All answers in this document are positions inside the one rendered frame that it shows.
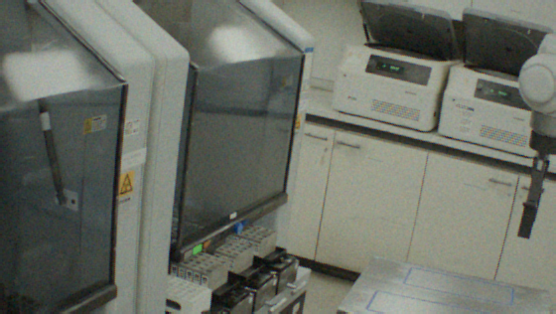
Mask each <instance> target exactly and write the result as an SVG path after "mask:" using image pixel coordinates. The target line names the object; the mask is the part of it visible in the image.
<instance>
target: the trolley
mask: <svg viewBox="0 0 556 314"><path fill-rule="evenodd" d="M549 298H550V293H549V290H542V289H536V288H533V287H532V288H530V287H527V286H521V285H518V284H517V285H515V284H512V283H506V282H503V281H497V280H494V279H493V280H490V279H487V278H480V277H477V276H470V275H467V274H464V273H463V274H461V273H458V272H455V271H448V270H444V269H441V268H440V269H438V268H433V267H430V266H423V265H419V264H416V263H408V262H405V261H401V260H398V259H390V258H387V257H383V256H379V255H374V256H373V257H372V259H371V261H370V262H369V264H368V265H367V267H366V268H365V270H364V272H363V273H362V274H361V275H360V277H359V278H358V280H357V281H356V283H355V285H354V286H353V288H352V289H351V290H350V291H349V293H348V295H347V297H346V298H345V300H343V302H342V303H341V305H340V307H339V308H338V310H337V313H336V314H556V311H555V310H550V307H549V306H550V300H549Z"/></svg>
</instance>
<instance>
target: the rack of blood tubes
mask: <svg viewBox="0 0 556 314"><path fill-rule="evenodd" d="M167 281H168V283H167V291H166V308H165V310H167V311H170V312H173V313H174V314H200V313H201V312H202V311H204V310H209V305H210V298H211V290H210V289H207V288H204V287H201V286H198V285H195V284H193V283H191V282H188V281H185V280H182V279H179V278H177V277H174V276H172V275H169V274H167Z"/></svg>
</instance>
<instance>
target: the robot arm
mask: <svg viewBox="0 0 556 314"><path fill-rule="evenodd" d="M518 85H519V91H520V94H521V97H522V98H523V100H524V101H525V103H526V104H527V105H528V106H529V107H531V108H532V110H531V114H530V122H529V126H530V127H531V128H532V129H533V130H531V134H530V137H529V148H530V149H532V150H533V151H536V152H538V155H537V157H535V156H534V158H533V164H532V171H531V176H530V177H531V179H532V180H531V183H530V186H529V190H528V194H527V200H526V201H525V202H523V203H522V206H523V211H522V215H521V221H520V227H519V230H518V234H517V236H520V237H523V238H526V239H530V236H531V232H532V229H533V223H534V222H535V220H536V216H537V213H538V209H539V202H540V197H541V194H542V193H543V192H544V188H542V187H543V181H544V179H545V176H546V174H547V171H548V168H549V164H550V161H549V160H548V155H549V154H551V155H556V34H549V35H546V36H545V39H543V42H542V43H541V46H540V47H539V50H538V55H537V56H535V57H532V58H530V60H527V62H526V63H525V65H523V66H522V70H521V71H520V76H519V78H518Z"/></svg>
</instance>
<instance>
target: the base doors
mask: <svg viewBox="0 0 556 314"><path fill-rule="evenodd" d="M309 132H311V134H313V135H317V136H320V137H324V138H325V137H327V138H328V140H327V141H325V140H323V139H319V138H315V137H311V136H307V135H305V133H309ZM337 141H342V142H343V143H348V144H352V145H356V146H357V145H358V144H359V145H360V149H359V148H354V147H350V146H346V145H341V144H338V143H336V142H337ZM326 147H327V148H328V151H326V152H325V148H326ZM428 154H429V156H428ZM323 155H325V156H326V159H325V162H324V166H322V165H320V164H321V160H322V157H323ZM365 156H369V157H373V158H376V159H380V160H383V161H384V163H383V164H381V163H377V162H374V161H370V160H367V159H365ZM427 159H428V162H427ZM426 164H427V167H426ZM425 169H426V171H425ZM329 171H330V172H329ZM424 174H425V176H424ZM489 178H494V179H495V180H498V181H500V182H503V183H507V184H508V183H510V184H512V185H511V186H508V185H502V184H499V183H495V182H492V181H490V180H489ZM423 179H424V181H423ZM531 180H532V179H531V177H527V176H524V175H519V180H518V174H515V173H508V172H504V171H501V170H498V169H495V168H491V167H488V166H485V165H481V164H474V163H470V162H466V161H463V160H459V159H455V158H452V157H448V156H444V155H440V154H437V153H433V152H429V151H424V150H421V149H416V148H412V147H408V146H404V145H399V144H396V143H391V142H387V141H382V140H379V139H374V138H370V137H365V136H361V135H357V134H353V133H348V132H344V131H339V130H335V129H332V128H328V127H323V126H320V125H316V124H311V123H307V122H305V126H304V132H303V139H302V146H301V153H300V159H299V166H298V173H297V180H296V186H295V193H294V200H293V206H292V213H291V219H290V226H289V232H288V239H287V244H286V248H287V252H288V253H291V254H295V255H298V256H300V257H304V258H307V259H314V260H316V261H319V262H323V263H326V264H329V265H332V266H335V267H342V268H346V269H349V270H352V271H355V272H358V273H363V272H364V270H365V268H366V267H367V265H368V264H369V262H370V261H371V259H372V257H373V256H374V255H379V256H383V257H387V258H390V259H398V260H401V261H405V262H408V263H416V264H419V265H423V266H430V267H433V268H438V269H440V268H441V269H444V270H448V271H455V272H458V273H461V274H463V273H464V274H467V275H470V276H477V277H480V278H487V279H490V280H493V279H494V278H495V280H497V281H503V282H506V283H512V284H515V285H517V284H518V285H521V286H527V287H530V288H532V287H533V288H536V289H542V290H549V293H550V298H549V300H550V306H549V307H550V310H555V311H556V184H554V183H550V182H547V181H543V187H542V188H544V192H543V194H541V197H540V202H539V209H538V213H537V216H536V220H535V222H534V223H533V229H532V232H531V236H530V239H526V238H523V237H520V236H517V234H518V230H519V227H520V221H521V215H522V211H523V206H522V203H523V202H525V201H526V200H527V194H528V190H524V189H521V186H522V187H523V186H524V185H525V187H526V188H529V186H530V183H531ZM462 182H467V183H471V184H475V185H479V186H482V187H481V189H476V188H472V187H468V186H464V185H462ZM517 183H518V187H517ZM422 184H423V187H422ZM516 187H517V192H516V195H515V199H514V194H515V191H516ZM326 190H327V191H326ZM421 190H422V192H421ZM420 194H421V196H420ZM507 194H510V197H508V196H507ZM519 195H522V199H519ZM419 199H420V201H419ZM513 199H514V204H513V206H512V203H513ZM418 204H419V206H418ZM511 209H512V210H511ZM417 210H418V212H417ZM510 214H511V215H510ZM416 215H417V217H416ZM509 218H510V221H509ZM415 219H416V221H415ZM321 220H322V221H321ZM508 223H509V227H508V231H507V235H506V230H507V226H508ZM414 225H415V226H414ZM413 230H414V231H413ZM505 235H506V239H505V242H504V238H505ZM318 238H319V239H318ZM411 239H412V240H411ZM503 243H504V247H503V251H502V255H501V259H500V261H499V258H500V254H501V250H502V246H503ZM317 244H318V245H317ZM410 244H411V245H410ZM409 249H410V250H409ZM316 251H317V252H316ZM408 253H409V254H408ZM315 257H316V258H315ZM407 258H408V260H407ZM498 262H499V267H498V271H497V274H496V277H495V273H496V270H497V266H498Z"/></svg>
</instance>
